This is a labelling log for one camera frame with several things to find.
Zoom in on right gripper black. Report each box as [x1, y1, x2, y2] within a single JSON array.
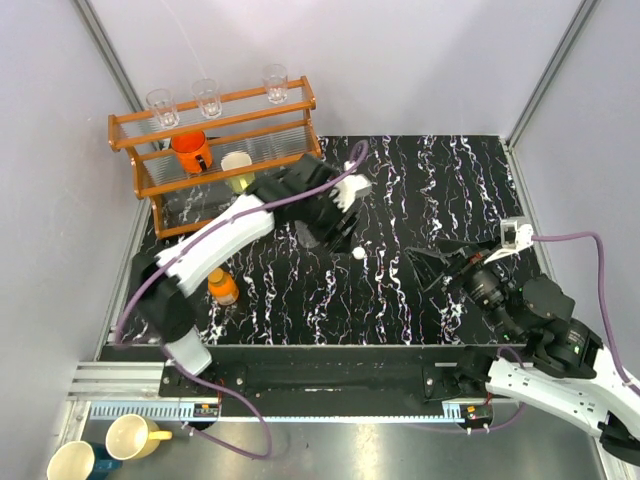
[[402, 233, 520, 340]]

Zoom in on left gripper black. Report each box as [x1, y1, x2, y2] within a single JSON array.
[[298, 186, 361, 255]]

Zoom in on orange juice bottle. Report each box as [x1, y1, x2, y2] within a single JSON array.
[[207, 268, 239, 306]]

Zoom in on orange bottle cap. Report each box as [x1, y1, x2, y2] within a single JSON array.
[[208, 268, 232, 289]]

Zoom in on clear plastic bottle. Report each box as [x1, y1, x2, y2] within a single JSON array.
[[294, 220, 321, 249]]

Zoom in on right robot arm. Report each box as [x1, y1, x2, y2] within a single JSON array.
[[405, 228, 639, 465]]

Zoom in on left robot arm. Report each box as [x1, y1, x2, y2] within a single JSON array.
[[125, 143, 371, 396]]

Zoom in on small white bottle cap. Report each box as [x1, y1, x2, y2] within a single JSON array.
[[352, 247, 365, 260]]

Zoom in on orange wooden shelf rack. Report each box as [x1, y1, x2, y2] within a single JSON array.
[[107, 76, 322, 239]]

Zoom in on orange mug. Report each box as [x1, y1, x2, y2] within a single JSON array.
[[170, 131, 213, 174]]

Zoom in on right clear glass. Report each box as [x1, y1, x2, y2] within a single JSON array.
[[262, 64, 288, 104]]

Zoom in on clear glass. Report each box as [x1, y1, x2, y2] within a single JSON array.
[[145, 88, 179, 129], [262, 64, 288, 104], [191, 78, 222, 119]]

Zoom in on middle clear glass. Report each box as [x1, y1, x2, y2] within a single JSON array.
[[191, 78, 222, 119]]

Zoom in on left clear glass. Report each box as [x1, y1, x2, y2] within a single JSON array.
[[145, 88, 179, 129]]

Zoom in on yellow mug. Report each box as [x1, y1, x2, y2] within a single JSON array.
[[105, 414, 173, 461]]

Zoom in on cream blue mug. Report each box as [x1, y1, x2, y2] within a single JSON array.
[[46, 441, 123, 480]]

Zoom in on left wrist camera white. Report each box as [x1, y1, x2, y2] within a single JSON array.
[[330, 175, 372, 212]]

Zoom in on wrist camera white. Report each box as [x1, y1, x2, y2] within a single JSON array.
[[484, 217, 534, 264], [330, 175, 372, 212]]

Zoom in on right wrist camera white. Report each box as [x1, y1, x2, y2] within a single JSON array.
[[484, 217, 534, 264]]

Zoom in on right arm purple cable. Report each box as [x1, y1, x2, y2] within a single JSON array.
[[532, 231, 640, 394]]

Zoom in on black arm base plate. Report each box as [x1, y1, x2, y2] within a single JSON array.
[[99, 342, 516, 419]]

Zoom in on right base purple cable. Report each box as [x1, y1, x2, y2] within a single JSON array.
[[414, 399, 529, 434]]

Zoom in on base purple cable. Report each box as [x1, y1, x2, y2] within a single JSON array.
[[167, 357, 275, 462], [414, 399, 529, 434]]

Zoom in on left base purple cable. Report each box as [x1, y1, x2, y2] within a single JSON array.
[[167, 357, 275, 462]]

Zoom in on grey slotted cable duct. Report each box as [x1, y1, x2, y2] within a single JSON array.
[[89, 400, 464, 424]]

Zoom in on right corner aluminium post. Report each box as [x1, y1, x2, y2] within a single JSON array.
[[506, 0, 601, 148]]

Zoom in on corner aluminium post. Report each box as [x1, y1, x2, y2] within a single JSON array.
[[71, 0, 144, 112], [506, 0, 601, 148]]

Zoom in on aluminium front rail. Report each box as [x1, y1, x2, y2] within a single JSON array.
[[64, 362, 640, 480]]

